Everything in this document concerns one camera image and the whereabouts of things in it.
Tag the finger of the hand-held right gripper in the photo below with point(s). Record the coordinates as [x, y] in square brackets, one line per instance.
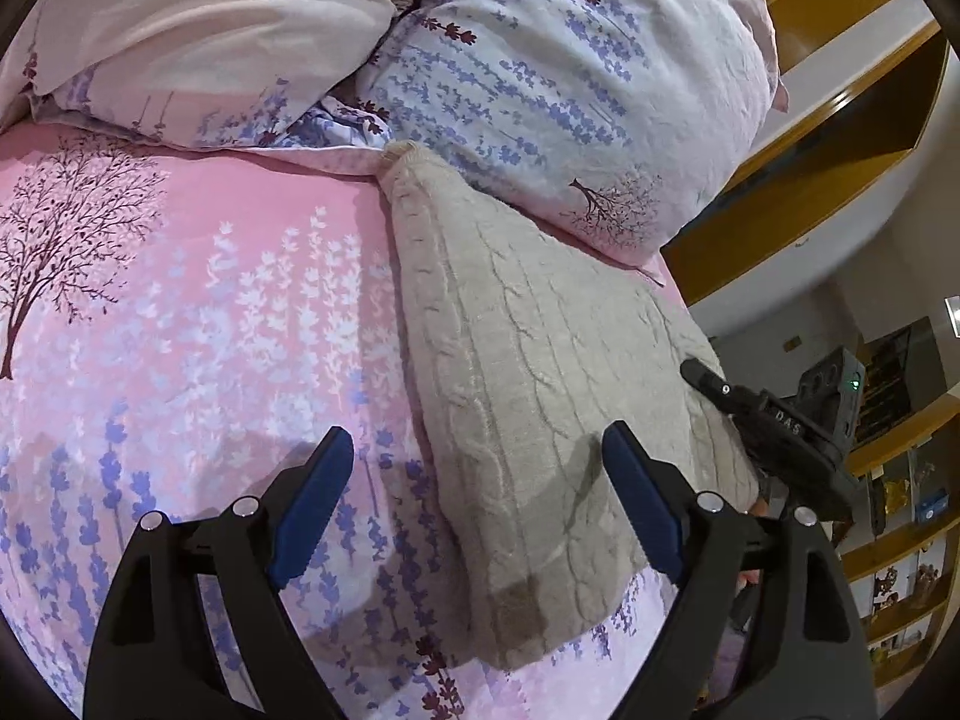
[716, 386]

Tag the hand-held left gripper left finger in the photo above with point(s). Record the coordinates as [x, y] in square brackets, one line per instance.
[315, 502]

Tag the yellow wooden shelf unit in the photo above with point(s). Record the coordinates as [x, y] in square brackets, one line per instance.
[840, 187]

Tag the light blue floral pillow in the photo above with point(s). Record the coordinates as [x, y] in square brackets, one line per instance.
[585, 67]

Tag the pink floral bed sheet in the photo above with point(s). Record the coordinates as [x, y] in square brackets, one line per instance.
[187, 330]

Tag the yellow packet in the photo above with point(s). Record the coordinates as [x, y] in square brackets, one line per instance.
[897, 495]

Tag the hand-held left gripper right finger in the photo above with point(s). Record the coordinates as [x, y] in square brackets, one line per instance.
[641, 502]

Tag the blue box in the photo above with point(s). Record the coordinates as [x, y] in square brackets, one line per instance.
[932, 504]

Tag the pale pink floral pillow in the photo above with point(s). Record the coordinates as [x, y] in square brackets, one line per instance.
[210, 15]

